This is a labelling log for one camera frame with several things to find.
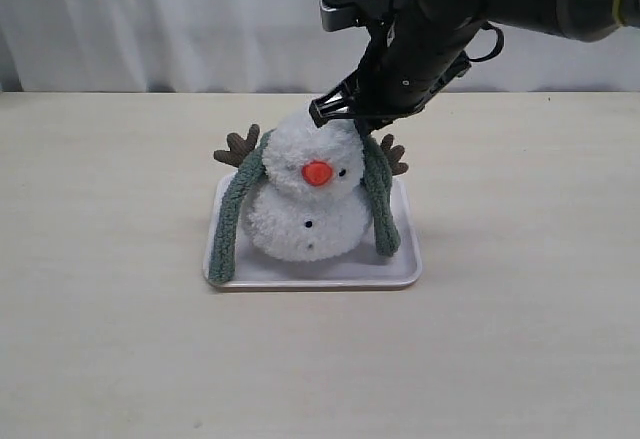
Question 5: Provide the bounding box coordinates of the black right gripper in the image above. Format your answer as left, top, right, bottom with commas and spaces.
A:
308, 0, 473, 138

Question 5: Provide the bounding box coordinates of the teal fleece scarf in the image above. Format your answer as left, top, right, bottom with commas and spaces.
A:
207, 128, 400, 284

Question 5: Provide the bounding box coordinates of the white plush snowman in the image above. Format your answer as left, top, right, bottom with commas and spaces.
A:
213, 111, 410, 264

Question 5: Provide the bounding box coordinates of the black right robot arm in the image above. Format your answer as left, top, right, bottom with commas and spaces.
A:
309, 0, 639, 135

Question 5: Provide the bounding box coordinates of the white plastic tray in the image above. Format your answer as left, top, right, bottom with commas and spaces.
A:
202, 174, 423, 292

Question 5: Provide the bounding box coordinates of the white backdrop curtain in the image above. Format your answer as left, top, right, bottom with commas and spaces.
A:
0, 0, 640, 94

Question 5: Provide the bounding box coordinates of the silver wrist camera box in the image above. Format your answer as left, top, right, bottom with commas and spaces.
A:
320, 0, 403, 32

